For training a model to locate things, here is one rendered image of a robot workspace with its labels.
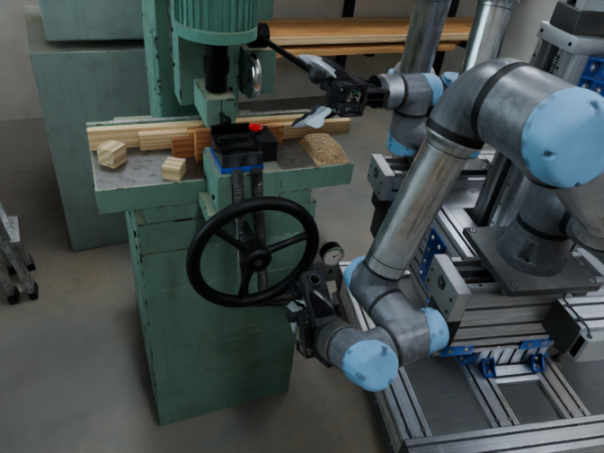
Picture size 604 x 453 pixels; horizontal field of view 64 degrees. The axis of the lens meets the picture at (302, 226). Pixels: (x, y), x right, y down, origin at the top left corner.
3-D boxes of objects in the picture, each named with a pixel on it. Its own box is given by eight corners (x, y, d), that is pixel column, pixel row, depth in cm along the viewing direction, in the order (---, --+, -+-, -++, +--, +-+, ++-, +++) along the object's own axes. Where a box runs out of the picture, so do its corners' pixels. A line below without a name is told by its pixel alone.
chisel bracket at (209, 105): (206, 134, 114) (206, 100, 109) (193, 110, 124) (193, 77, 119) (237, 132, 116) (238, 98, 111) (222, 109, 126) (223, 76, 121)
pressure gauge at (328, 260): (320, 272, 130) (324, 249, 125) (315, 263, 133) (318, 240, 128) (341, 269, 132) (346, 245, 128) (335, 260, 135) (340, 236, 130)
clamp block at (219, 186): (215, 214, 102) (215, 177, 97) (201, 182, 112) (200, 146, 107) (281, 206, 107) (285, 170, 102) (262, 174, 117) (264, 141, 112)
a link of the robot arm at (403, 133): (428, 164, 117) (440, 121, 111) (382, 154, 119) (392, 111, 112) (429, 150, 123) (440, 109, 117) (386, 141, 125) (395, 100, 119)
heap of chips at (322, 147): (317, 165, 118) (319, 152, 115) (297, 139, 128) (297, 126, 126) (350, 162, 121) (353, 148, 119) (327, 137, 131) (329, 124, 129)
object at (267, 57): (242, 94, 133) (244, 50, 126) (235, 85, 138) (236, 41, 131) (275, 93, 136) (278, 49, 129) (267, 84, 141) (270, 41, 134)
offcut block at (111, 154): (114, 169, 107) (112, 152, 104) (98, 164, 108) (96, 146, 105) (128, 160, 110) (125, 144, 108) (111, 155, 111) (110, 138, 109)
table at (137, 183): (101, 242, 96) (96, 217, 92) (92, 166, 118) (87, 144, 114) (368, 204, 117) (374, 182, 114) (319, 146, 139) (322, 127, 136)
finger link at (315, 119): (298, 134, 103) (333, 108, 103) (288, 123, 107) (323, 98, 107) (306, 144, 105) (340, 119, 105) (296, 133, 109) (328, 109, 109)
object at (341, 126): (140, 151, 114) (138, 135, 112) (139, 146, 116) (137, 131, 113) (349, 134, 134) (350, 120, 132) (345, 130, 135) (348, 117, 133)
